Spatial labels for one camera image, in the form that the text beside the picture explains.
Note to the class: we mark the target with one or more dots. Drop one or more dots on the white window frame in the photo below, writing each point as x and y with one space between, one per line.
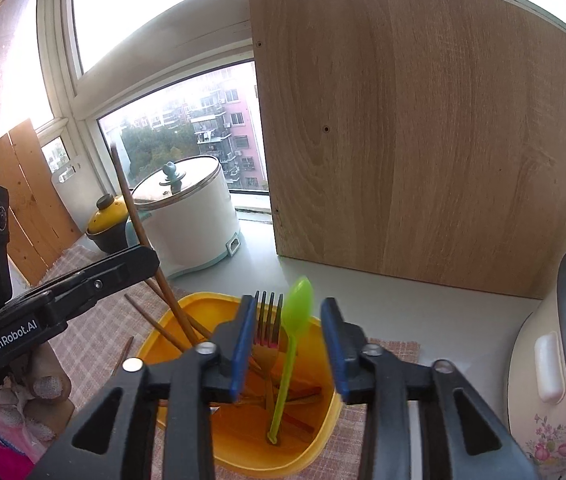
163 65

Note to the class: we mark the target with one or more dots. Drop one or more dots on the yellow plastic container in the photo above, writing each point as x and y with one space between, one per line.
198 310

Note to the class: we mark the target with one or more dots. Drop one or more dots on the metal fork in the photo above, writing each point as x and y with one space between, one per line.
268 315

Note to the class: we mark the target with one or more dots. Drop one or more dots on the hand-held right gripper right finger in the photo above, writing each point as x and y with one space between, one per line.
335 355

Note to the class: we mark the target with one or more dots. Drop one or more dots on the white lace cloth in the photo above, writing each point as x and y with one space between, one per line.
8 410

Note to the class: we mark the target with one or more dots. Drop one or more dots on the white plastic cutting board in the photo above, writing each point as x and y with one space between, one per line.
75 195

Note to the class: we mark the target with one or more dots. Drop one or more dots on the green plastic spoon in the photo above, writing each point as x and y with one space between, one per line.
298 300

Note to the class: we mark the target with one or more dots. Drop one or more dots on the white floral rice cooker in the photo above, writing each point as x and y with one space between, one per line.
528 385

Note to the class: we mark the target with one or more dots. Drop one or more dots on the checked woven placemat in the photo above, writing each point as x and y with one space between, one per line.
88 322

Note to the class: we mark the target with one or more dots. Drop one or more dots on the pink apartment building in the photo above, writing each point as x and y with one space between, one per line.
243 135

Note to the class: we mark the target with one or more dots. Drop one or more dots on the wooden board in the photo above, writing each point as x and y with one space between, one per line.
28 185

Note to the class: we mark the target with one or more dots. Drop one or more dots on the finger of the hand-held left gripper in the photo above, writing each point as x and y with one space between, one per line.
113 272

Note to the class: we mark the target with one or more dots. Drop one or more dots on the wooden cabinet panel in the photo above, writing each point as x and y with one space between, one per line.
413 150

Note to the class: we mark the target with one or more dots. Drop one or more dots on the person's left hand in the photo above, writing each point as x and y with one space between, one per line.
53 365

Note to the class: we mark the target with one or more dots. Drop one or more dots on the white pot with steel lid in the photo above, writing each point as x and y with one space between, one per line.
198 220

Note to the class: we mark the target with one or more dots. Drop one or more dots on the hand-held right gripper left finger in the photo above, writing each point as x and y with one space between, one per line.
243 347

